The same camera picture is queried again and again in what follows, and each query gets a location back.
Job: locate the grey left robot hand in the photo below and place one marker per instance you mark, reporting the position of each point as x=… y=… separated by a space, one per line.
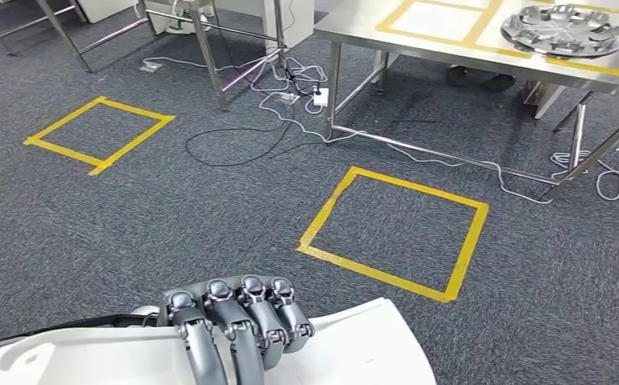
x=235 y=313

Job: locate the white curved plastic part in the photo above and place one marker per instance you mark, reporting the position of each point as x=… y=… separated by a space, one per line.
x=368 y=345

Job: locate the stainless steel workbench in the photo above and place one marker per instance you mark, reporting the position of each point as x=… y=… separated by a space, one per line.
x=352 y=21

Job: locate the yellow floor tape square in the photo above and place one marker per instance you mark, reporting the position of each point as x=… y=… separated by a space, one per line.
x=373 y=272
x=65 y=154

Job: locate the grey power strip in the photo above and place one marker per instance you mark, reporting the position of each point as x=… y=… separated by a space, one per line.
x=150 y=67
x=288 y=98

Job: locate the white power adapter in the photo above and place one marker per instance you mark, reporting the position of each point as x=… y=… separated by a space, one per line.
x=320 y=97

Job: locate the steel leg side table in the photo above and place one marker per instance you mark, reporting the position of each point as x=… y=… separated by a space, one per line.
x=209 y=58

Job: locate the white cabinet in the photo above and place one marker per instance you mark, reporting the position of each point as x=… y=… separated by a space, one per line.
x=299 y=21
x=105 y=9

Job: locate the person's black shoe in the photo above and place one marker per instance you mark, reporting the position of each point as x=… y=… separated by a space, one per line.
x=499 y=82

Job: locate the silver wheel hubcap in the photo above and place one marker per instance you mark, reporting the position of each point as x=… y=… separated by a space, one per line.
x=564 y=32

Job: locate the small yellow tape frame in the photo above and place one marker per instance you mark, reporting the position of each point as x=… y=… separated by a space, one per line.
x=421 y=35

